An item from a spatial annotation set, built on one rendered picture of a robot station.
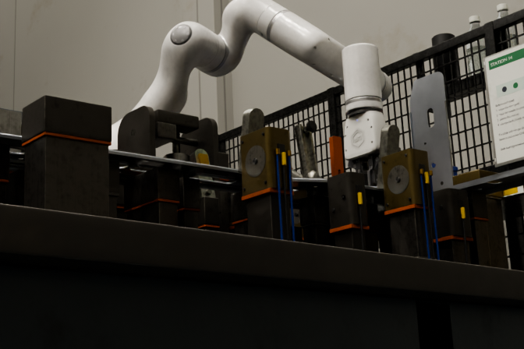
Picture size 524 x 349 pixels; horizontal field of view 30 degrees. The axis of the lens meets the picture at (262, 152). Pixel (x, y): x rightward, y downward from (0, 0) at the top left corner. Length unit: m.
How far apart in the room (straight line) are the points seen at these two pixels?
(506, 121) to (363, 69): 0.57
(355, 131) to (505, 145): 0.57
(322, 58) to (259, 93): 3.32
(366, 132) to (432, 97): 0.33
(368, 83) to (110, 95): 4.71
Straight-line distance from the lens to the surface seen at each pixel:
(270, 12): 2.37
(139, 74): 6.58
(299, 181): 1.97
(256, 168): 1.79
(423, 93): 2.48
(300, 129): 2.36
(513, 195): 2.34
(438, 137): 2.43
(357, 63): 2.23
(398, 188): 2.01
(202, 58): 2.42
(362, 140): 2.18
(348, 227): 1.91
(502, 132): 2.66
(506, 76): 2.69
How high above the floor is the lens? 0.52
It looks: 15 degrees up
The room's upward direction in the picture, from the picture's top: 3 degrees counter-clockwise
